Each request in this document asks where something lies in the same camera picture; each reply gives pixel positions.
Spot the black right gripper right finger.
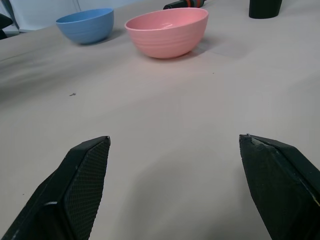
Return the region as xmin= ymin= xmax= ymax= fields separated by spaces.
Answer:
xmin=238 ymin=133 xmax=320 ymax=240

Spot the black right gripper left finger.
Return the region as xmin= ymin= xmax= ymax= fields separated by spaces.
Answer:
xmin=0 ymin=135 xmax=111 ymax=240

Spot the blue plastic bowl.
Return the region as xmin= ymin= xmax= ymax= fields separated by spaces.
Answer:
xmin=55 ymin=7 xmax=115 ymax=45

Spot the black cup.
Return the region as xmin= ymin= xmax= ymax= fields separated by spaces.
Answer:
xmin=248 ymin=0 xmax=284 ymax=19

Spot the pink plastic bowl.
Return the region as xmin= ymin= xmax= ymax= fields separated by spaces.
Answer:
xmin=124 ymin=7 xmax=210 ymax=60

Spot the black rounded object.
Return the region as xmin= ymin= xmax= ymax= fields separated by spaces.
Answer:
xmin=0 ymin=13 xmax=14 ymax=41

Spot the black tool with orange bands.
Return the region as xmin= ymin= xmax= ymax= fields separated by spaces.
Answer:
xmin=163 ymin=0 xmax=206 ymax=10

